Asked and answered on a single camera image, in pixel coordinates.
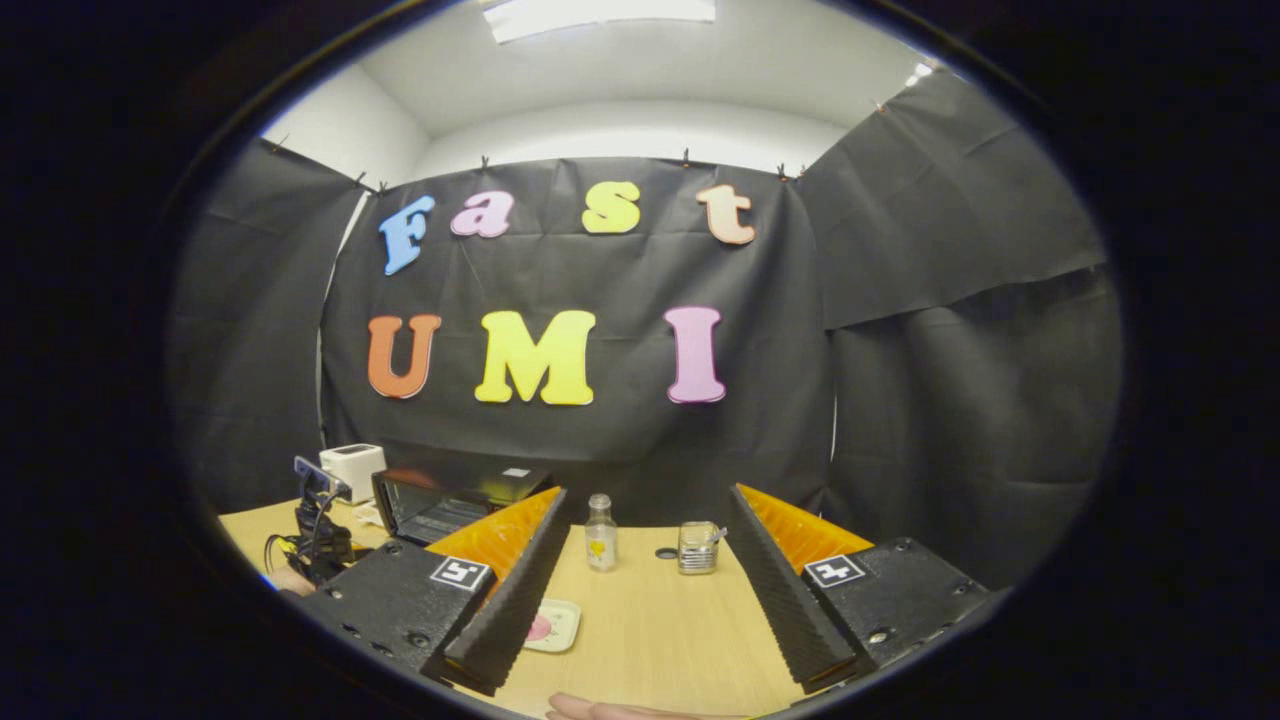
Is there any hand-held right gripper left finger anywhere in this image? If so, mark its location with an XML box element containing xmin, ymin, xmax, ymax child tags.
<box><xmin>295</xmin><ymin>487</ymin><xmax>572</xmax><ymax>698</ymax></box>

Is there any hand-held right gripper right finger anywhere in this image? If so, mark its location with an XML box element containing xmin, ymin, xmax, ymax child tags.
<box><xmin>726</xmin><ymin>484</ymin><xmax>1006</xmax><ymax>696</ymax></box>

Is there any white rectangular plate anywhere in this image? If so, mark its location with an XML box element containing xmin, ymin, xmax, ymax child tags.
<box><xmin>522</xmin><ymin>598</ymin><xmax>583</xmax><ymax>655</ymax></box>

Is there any black electric oven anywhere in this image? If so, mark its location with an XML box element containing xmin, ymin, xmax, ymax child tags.
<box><xmin>371</xmin><ymin>464</ymin><xmax>553</xmax><ymax>548</ymax></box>

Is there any white toaster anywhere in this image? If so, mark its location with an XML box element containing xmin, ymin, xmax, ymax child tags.
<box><xmin>318</xmin><ymin>443</ymin><xmax>388</xmax><ymax>504</ymax></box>

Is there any clear glass bottle yellow label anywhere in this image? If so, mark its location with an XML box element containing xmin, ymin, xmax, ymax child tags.
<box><xmin>584</xmin><ymin>493</ymin><xmax>619</xmax><ymax>573</ymax></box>

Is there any black backdrop cloth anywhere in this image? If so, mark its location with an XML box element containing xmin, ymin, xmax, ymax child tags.
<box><xmin>168</xmin><ymin>68</ymin><xmax>1126</xmax><ymax>593</ymax></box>

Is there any large ceiling light panel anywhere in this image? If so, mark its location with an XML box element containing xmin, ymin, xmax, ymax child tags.
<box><xmin>480</xmin><ymin>0</ymin><xmax>719</xmax><ymax>45</ymax></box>

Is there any metal wire rack holder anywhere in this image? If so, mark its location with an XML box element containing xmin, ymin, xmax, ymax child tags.
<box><xmin>677</xmin><ymin>520</ymin><xmax>723</xmax><ymax>576</ymax></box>

